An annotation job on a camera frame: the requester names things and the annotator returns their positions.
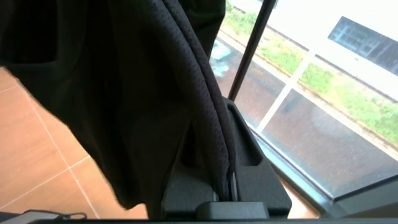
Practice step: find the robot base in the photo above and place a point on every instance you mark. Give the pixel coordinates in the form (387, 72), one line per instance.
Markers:
(37, 215)

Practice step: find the window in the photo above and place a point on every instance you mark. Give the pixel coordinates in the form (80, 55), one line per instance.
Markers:
(326, 124)

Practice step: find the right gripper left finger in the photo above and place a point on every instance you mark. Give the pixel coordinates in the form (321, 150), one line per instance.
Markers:
(183, 196)

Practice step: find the black garment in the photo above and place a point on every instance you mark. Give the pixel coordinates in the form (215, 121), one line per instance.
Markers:
(124, 93)

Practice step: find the black clothes rack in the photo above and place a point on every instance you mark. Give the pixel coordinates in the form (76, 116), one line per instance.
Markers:
(248, 49)

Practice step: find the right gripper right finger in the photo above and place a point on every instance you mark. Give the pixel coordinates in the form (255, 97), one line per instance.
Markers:
(261, 186)

